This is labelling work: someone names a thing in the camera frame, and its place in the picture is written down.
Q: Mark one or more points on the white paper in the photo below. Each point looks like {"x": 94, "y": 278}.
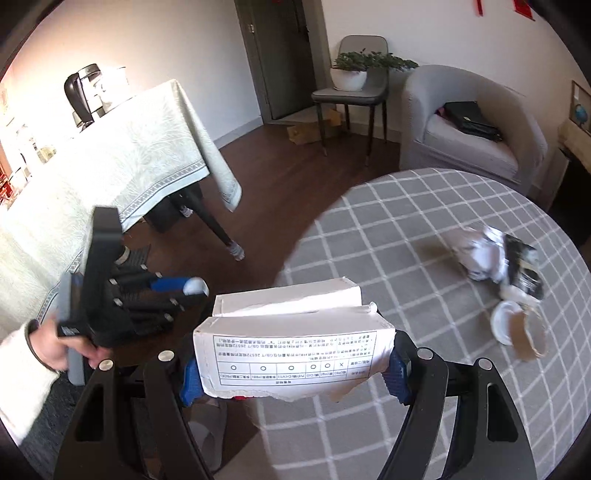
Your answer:
{"x": 482, "y": 256}

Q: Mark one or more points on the potted green plant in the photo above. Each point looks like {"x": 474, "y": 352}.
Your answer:
{"x": 348, "y": 79}

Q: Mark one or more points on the red wall scroll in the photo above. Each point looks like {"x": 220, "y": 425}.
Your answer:
{"x": 524, "y": 9}

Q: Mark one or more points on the black packet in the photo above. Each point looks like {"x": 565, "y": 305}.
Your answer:
{"x": 524, "y": 267}

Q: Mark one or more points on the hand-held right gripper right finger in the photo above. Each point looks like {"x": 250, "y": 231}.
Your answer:
{"x": 397, "y": 378}

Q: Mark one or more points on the grey checked tablecloth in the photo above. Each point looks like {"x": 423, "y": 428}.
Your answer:
{"x": 392, "y": 258}

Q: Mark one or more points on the person's grey trouser leg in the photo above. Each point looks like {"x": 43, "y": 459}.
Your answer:
{"x": 51, "y": 424}

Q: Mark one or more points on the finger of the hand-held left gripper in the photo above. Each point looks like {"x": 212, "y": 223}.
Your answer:
{"x": 147, "y": 316}
{"x": 173, "y": 284}

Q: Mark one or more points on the white pink cardboard box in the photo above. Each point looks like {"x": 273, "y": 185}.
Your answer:
{"x": 295, "y": 350}

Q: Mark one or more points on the black bag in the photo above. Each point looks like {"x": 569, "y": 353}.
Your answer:
{"x": 466, "y": 115}

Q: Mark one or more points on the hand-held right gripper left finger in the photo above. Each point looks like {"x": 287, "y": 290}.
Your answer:
{"x": 189, "y": 387}

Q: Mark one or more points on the grey armchair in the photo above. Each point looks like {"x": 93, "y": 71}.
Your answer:
{"x": 461, "y": 147}

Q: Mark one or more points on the dark ribbed floor mat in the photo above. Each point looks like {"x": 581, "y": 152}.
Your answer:
{"x": 138, "y": 258}

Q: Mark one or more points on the brown tape roll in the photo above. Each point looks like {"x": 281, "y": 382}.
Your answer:
{"x": 531, "y": 337}

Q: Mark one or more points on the dark table leg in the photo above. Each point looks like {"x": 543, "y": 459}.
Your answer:
{"x": 217, "y": 226}

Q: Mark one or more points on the blue globe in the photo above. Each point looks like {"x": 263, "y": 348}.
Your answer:
{"x": 581, "y": 113}

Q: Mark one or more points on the black storage box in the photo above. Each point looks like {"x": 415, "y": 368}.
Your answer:
{"x": 164, "y": 217}

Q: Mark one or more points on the grey dining chair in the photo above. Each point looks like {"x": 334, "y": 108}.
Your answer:
{"x": 360, "y": 46}

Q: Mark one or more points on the table with white cloth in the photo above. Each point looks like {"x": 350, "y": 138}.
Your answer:
{"x": 115, "y": 152}

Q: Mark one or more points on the white paper cup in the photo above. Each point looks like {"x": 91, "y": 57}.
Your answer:
{"x": 502, "y": 323}

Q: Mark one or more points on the person's left hand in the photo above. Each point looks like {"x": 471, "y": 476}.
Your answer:
{"x": 51, "y": 346}

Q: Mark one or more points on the brown cardboard floor box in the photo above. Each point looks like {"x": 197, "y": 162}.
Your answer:
{"x": 302, "y": 134}

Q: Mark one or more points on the person's left forearm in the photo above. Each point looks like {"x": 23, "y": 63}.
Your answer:
{"x": 23, "y": 392}

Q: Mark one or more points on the beige fringed cloth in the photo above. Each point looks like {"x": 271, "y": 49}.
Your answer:
{"x": 575, "y": 138}

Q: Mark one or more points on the wooden picture frame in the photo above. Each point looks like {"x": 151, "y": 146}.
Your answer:
{"x": 579, "y": 92}

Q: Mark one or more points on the red knot ornament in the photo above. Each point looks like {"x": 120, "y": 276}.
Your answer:
{"x": 479, "y": 7}

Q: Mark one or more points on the grey door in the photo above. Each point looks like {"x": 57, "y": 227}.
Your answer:
{"x": 286, "y": 60}

